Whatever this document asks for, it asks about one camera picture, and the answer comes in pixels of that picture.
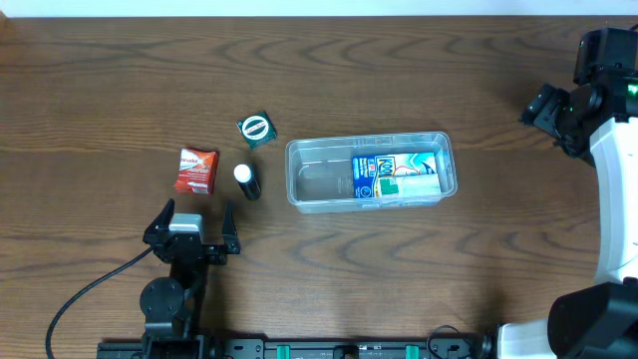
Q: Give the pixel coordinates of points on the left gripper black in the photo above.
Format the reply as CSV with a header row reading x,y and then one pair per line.
x,y
230,241

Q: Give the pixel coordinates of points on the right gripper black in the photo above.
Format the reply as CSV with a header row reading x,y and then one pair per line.
x,y
543,107

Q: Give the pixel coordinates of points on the white green medicine packet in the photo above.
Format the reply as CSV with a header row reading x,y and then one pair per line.
x,y
407,186

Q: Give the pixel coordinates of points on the blue white drink mix box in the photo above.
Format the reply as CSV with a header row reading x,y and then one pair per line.
x,y
367,169

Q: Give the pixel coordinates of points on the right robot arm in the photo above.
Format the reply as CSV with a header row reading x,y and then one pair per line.
x,y
599,321

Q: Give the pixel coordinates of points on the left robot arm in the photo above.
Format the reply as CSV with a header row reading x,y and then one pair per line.
x,y
172,304

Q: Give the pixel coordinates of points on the clear plastic container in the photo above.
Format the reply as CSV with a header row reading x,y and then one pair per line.
x,y
319,174

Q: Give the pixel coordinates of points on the red orange medicine box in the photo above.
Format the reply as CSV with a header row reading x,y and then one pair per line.
x,y
197,171

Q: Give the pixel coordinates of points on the black bottle white cap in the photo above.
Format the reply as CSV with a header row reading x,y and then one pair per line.
x,y
247,181

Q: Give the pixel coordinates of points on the green square box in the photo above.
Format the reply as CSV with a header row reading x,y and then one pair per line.
x,y
257,130

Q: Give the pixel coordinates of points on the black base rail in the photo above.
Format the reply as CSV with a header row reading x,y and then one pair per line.
x,y
294,349

